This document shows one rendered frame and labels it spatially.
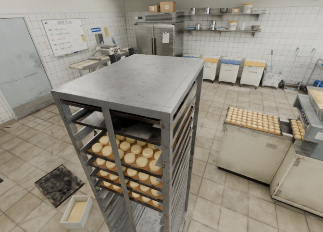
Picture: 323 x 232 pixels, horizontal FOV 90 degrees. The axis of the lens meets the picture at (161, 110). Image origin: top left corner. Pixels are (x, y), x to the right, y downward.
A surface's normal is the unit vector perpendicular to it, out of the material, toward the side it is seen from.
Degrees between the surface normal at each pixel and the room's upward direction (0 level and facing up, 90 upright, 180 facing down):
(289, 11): 90
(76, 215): 0
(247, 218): 0
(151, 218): 0
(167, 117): 90
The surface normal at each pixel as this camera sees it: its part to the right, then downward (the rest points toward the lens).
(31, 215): -0.02, -0.85
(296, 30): -0.43, 0.48
